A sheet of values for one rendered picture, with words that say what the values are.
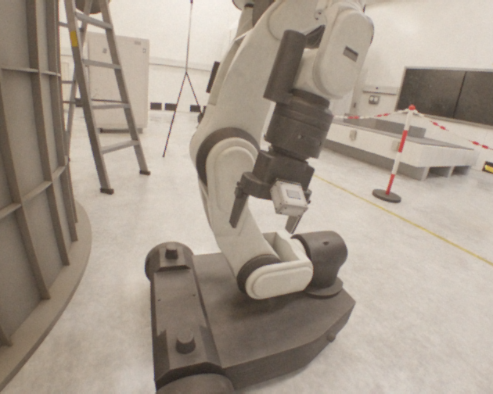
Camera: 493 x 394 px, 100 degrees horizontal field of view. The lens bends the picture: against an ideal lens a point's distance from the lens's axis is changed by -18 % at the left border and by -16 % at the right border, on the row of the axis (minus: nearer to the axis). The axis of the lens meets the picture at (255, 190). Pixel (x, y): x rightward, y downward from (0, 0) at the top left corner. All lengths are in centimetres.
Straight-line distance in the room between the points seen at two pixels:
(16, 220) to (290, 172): 83
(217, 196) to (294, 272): 33
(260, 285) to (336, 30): 58
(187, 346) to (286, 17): 70
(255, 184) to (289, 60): 17
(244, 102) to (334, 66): 24
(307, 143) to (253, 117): 21
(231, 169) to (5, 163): 66
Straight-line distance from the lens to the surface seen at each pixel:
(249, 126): 53
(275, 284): 70
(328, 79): 33
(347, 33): 36
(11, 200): 94
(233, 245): 63
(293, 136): 34
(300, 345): 74
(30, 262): 104
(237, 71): 51
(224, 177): 49
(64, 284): 116
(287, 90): 35
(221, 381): 64
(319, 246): 79
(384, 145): 410
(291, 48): 36
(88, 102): 198
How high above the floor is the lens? 74
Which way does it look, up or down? 21 degrees down
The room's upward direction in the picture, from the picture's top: 8 degrees clockwise
